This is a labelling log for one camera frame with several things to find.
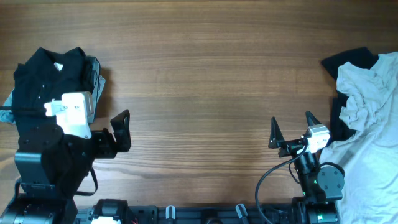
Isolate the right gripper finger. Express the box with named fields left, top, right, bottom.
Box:
left=305, top=111, right=321, bottom=127
left=268, top=117, right=285, bottom=149

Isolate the black t-shirt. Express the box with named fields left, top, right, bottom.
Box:
left=11, top=46, right=97, bottom=138

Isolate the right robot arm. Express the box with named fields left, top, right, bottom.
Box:
left=269, top=111, right=345, bottom=223

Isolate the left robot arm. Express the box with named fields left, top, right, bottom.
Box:
left=1, top=110, right=131, bottom=223

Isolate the folded grey garment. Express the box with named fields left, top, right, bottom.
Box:
left=86, top=56, right=106, bottom=124

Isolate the beige t-shirt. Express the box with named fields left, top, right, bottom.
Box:
left=320, top=52, right=397, bottom=223

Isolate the black garment under pile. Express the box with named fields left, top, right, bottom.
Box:
left=320, top=46, right=379, bottom=142

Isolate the folded light blue garment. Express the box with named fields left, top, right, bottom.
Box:
left=0, top=91, right=16, bottom=124

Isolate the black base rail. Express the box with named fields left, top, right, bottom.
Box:
left=76, top=203, right=299, bottom=224

